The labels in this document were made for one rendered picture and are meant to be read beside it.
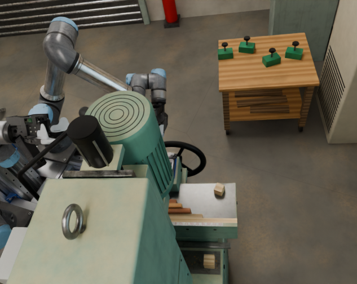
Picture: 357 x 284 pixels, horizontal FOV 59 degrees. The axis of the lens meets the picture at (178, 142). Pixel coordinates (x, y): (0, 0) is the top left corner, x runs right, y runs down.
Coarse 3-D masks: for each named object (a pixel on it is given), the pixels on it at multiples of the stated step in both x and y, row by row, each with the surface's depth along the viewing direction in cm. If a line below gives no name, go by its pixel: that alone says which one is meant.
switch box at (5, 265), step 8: (16, 232) 62; (24, 232) 62; (8, 240) 61; (16, 240) 61; (8, 248) 60; (16, 248) 60; (8, 256) 59; (0, 264) 58; (8, 264) 58; (0, 272) 57; (8, 272) 57; (0, 280) 57
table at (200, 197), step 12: (180, 192) 128; (192, 192) 127; (204, 192) 126; (228, 192) 124; (192, 204) 124; (204, 204) 123; (216, 204) 122; (228, 204) 121; (204, 216) 120; (216, 216) 119; (228, 216) 118
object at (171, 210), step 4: (172, 208) 118; (176, 208) 118; (180, 208) 118; (184, 208) 118; (188, 208) 117; (168, 212) 118; (172, 212) 118; (176, 212) 117; (180, 212) 117; (184, 212) 117; (188, 212) 117
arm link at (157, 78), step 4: (156, 68) 152; (152, 72) 152; (156, 72) 151; (160, 72) 151; (164, 72) 152; (152, 76) 151; (156, 76) 151; (160, 76) 151; (164, 76) 152; (152, 80) 150; (156, 80) 150; (160, 80) 150; (164, 80) 152; (152, 84) 151; (156, 84) 150; (160, 84) 150; (164, 84) 151; (152, 88) 151; (156, 88) 150; (160, 88) 150; (164, 88) 151
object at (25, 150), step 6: (18, 138) 98; (18, 144) 98; (24, 144) 98; (30, 144) 100; (24, 150) 98; (30, 150) 98; (36, 150) 101; (30, 156) 98; (42, 162) 100; (36, 168) 99
